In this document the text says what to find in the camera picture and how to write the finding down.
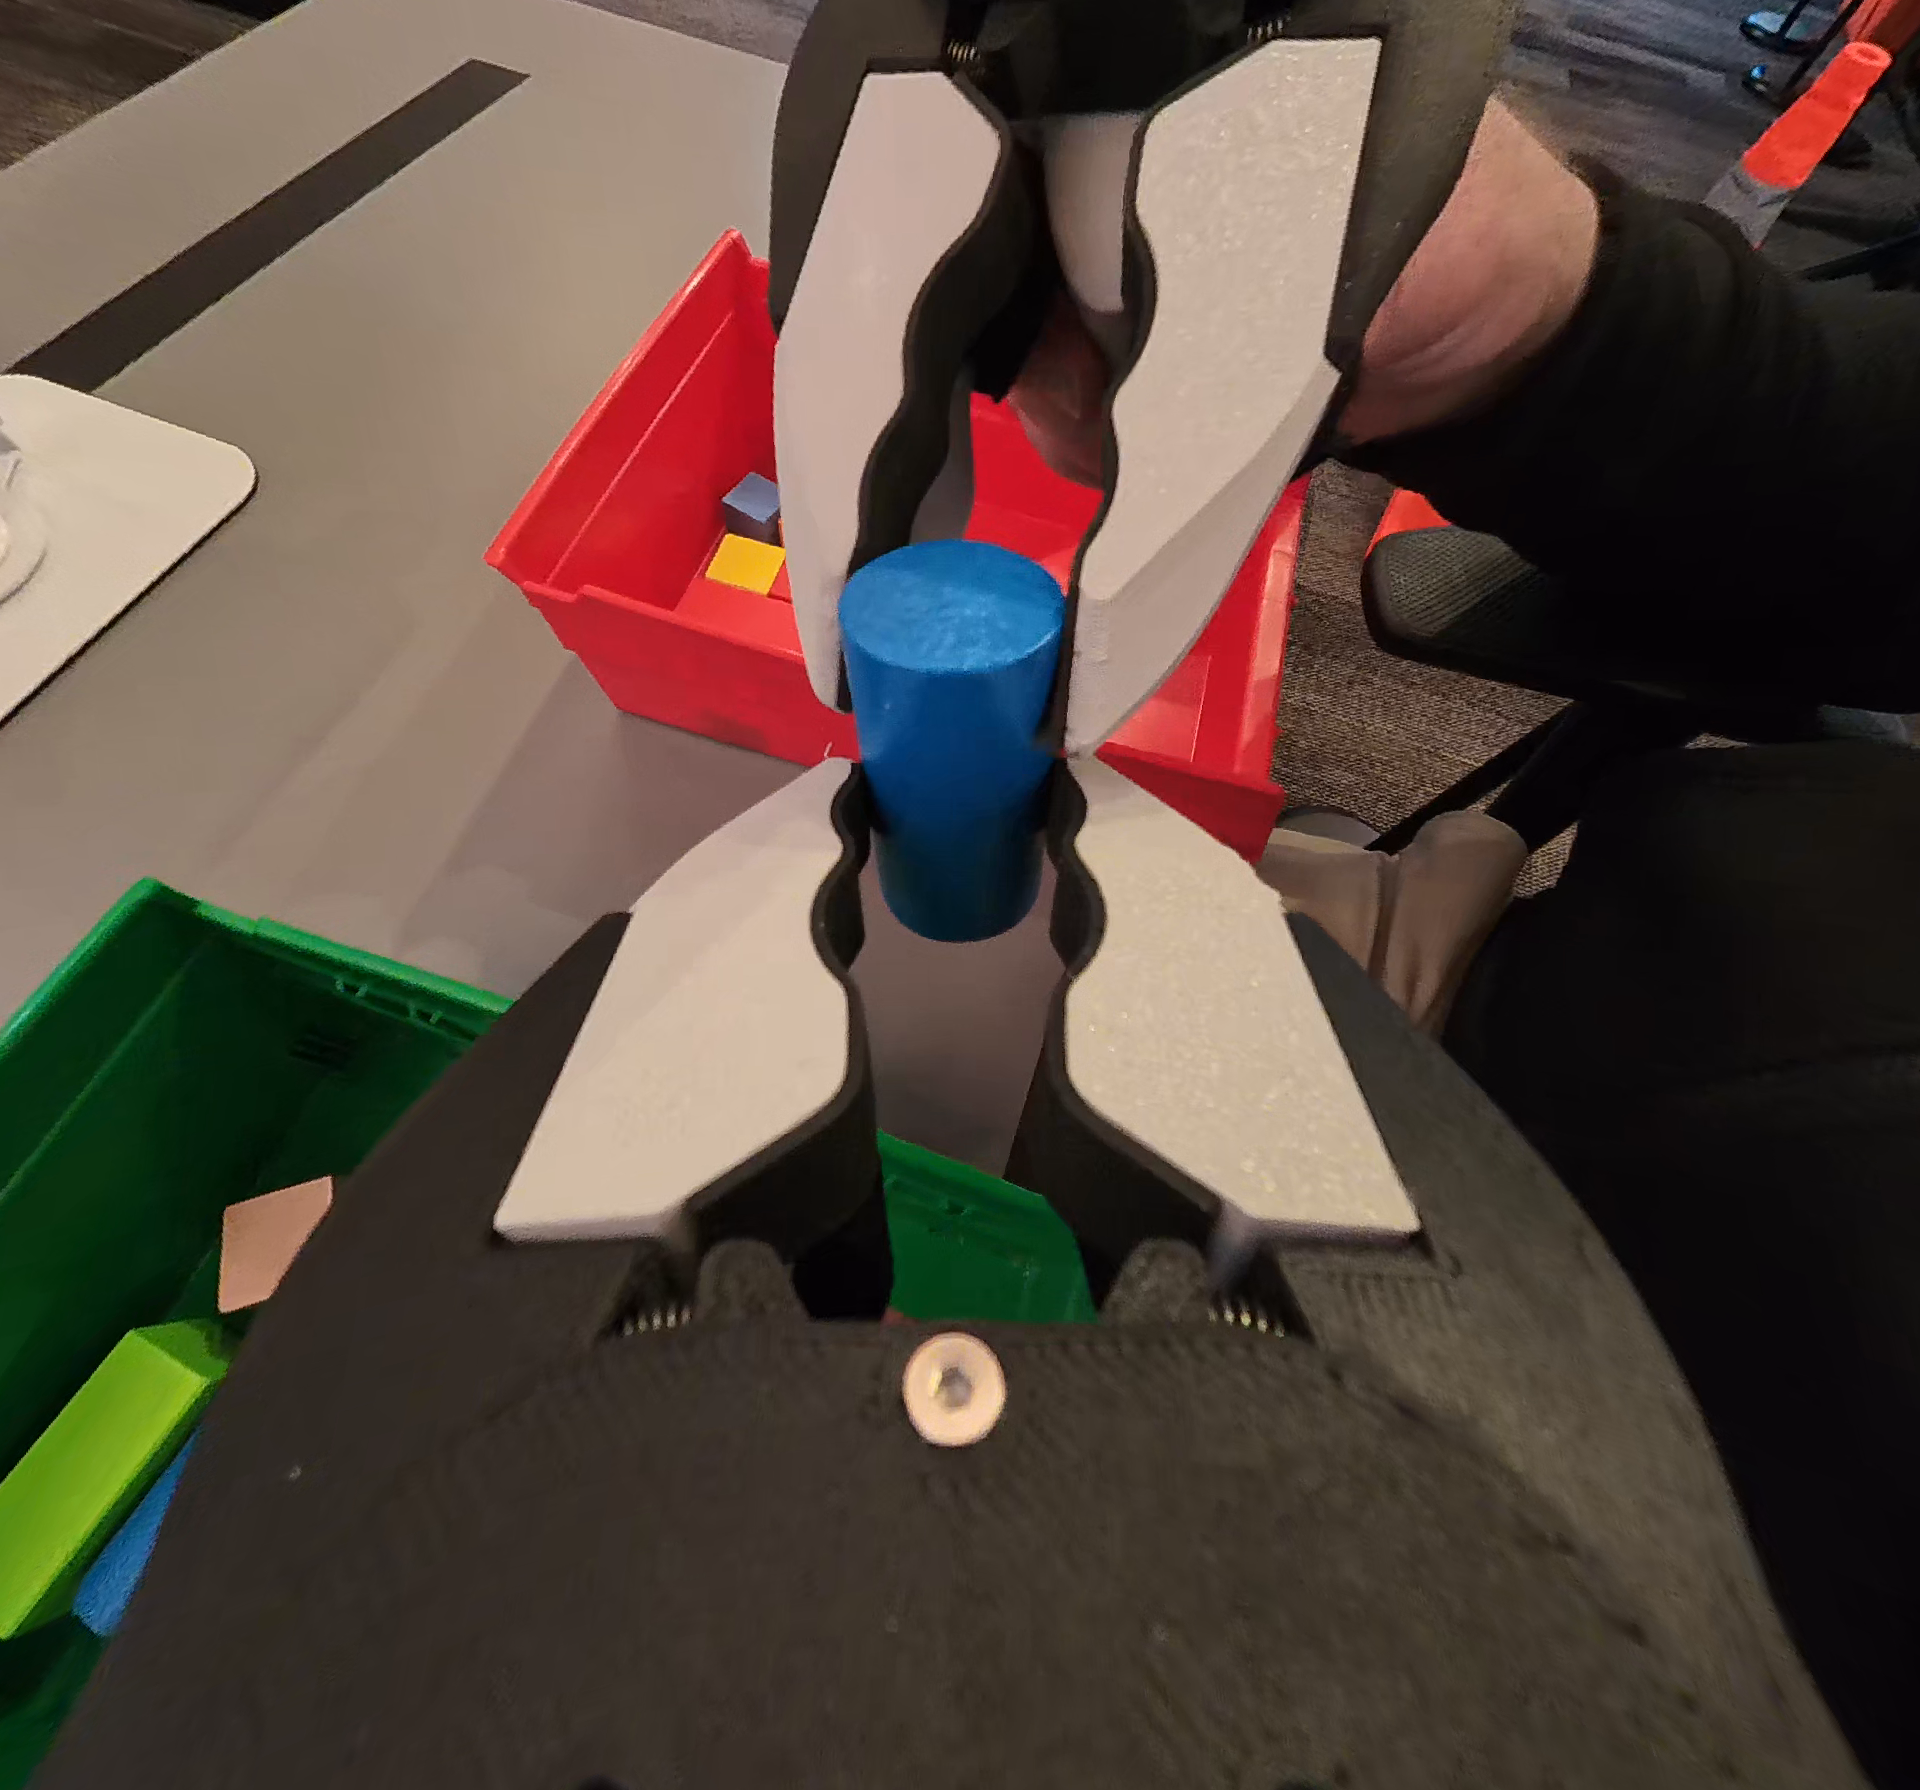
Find blue cylinder block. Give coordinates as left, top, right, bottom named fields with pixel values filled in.
left=836, top=540, right=1069, bottom=944

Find person's tan trousers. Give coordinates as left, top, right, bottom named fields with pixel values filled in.
left=1255, top=807, right=1529, bottom=1042

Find person's right forearm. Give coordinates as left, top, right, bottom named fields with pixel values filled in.
left=1333, top=162, right=1920, bottom=759

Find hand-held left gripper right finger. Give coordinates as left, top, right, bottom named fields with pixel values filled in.
left=1046, top=752, right=1424, bottom=1290

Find green plastic bin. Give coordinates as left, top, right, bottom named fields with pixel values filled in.
left=0, top=878, right=1098, bottom=1790

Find person's right hand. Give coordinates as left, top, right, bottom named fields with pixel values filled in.
left=1342, top=95, right=1603, bottom=450

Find green long block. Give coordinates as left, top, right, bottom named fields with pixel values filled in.
left=0, top=1321, right=241, bottom=1642

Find orange grey reflective cloth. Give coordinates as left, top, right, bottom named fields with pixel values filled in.
left=1702, top=0, right=1920, bottom=249

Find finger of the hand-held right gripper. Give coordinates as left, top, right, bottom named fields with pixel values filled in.
left=771, top=65, right=1010, bottom=717
left=1061, top=34, right=1385, bottom=755

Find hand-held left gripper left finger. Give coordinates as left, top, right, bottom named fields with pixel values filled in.
left=492, top=755, right=880, bottom=1244

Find red plastic bin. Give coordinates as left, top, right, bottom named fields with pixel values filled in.
left=484, top=226, right=1309, bottom=866

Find white table mat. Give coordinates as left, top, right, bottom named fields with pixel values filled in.
left=0, top=375, right=258, bottom=724

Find pink diamond block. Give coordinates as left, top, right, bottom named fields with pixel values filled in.
left=216, top=1174, right=335, bottom=1317

